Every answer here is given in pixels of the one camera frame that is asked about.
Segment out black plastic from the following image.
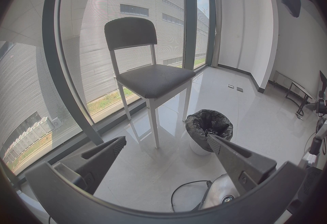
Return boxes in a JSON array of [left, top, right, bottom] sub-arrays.
[[203, 128, 220, 137]]

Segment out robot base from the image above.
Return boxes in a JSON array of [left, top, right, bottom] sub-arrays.
[[198, 173, 241, 212]]

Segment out black cable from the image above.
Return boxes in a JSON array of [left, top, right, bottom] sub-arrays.
[[171, 180, 212, 213]]

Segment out black plastic bag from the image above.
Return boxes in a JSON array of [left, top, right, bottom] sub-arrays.
[[185, 109, 233, 152]]

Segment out grey chair with white legs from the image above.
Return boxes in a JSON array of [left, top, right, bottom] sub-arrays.
[[104, 17, 196, 149]]

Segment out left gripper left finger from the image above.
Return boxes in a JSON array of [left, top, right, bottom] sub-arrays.
[[52, 136, 127, 195]]

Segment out window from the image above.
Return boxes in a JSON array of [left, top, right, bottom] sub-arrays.
[[0, 0, 223, 188]]

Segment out small black legged table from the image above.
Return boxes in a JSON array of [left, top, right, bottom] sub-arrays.
[[285, 80, 315, 116]]

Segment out white trash bin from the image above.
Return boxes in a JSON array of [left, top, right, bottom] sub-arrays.
[[189, 139, 213, 155]]

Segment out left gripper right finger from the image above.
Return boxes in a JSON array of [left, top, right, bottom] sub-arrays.
[[207, 134, 278, 196]]

